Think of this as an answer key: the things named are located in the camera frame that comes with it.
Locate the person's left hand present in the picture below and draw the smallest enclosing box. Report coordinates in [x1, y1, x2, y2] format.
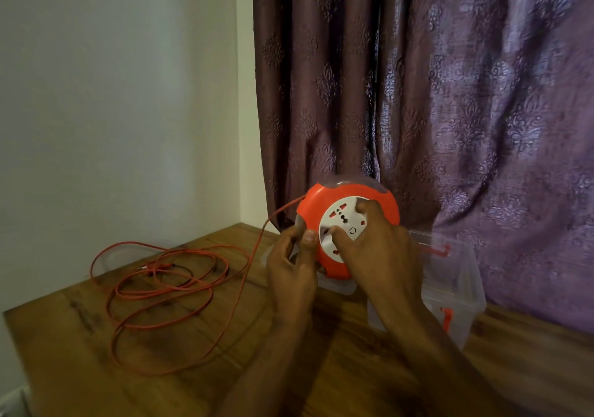
[265, 225, 320, 327]

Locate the person's right hand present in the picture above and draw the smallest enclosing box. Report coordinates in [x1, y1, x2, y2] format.
[328, 200, 423, 320]

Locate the clear plastic box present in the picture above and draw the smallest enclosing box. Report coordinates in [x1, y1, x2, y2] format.
[366, 230, 487, 350]

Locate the orange extension cord reel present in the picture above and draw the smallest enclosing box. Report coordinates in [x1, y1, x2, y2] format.
[295, 174, 401, 281]

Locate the orange power cord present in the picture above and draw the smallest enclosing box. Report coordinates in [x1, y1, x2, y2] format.
[89, 194, 307, 377]

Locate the person's left forearm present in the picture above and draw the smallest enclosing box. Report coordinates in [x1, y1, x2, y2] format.
[215, 319, 309, 417]

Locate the person's right forearm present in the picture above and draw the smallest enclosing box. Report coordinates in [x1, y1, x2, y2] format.
[376, 307, 520, 417]

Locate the clear plastic lid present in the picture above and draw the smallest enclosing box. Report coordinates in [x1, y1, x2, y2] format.
[259, 244, 358, 296]

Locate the purple patterned curtain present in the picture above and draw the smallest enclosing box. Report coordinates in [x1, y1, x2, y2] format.
[252, 0, 594, 334]

